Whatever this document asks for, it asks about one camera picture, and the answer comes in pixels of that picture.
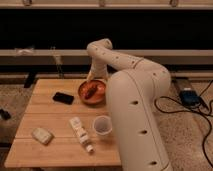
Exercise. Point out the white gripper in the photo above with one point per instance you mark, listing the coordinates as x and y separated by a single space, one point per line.
98 70

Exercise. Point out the white sponge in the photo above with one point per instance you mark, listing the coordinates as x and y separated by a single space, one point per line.
42 135

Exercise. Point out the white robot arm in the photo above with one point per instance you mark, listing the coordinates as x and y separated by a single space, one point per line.
130 94

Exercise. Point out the brown food in bowl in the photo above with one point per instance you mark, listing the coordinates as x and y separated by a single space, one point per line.
91 91

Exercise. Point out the orange bowl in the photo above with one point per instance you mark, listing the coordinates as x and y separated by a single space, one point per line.
99 95

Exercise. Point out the black phone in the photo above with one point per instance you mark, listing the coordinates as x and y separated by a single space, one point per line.
63 98

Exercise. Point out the clear plastic cup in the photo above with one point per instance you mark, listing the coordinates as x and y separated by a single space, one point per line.
102 125

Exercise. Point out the black table leg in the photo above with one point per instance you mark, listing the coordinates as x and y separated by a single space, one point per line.
30 79

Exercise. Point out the white tube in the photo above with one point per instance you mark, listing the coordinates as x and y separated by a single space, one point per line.
81 134

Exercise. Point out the black object on floor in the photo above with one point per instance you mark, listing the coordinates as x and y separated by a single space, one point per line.
4 114

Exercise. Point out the blue power box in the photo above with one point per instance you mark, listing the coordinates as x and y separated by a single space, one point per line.
189 97

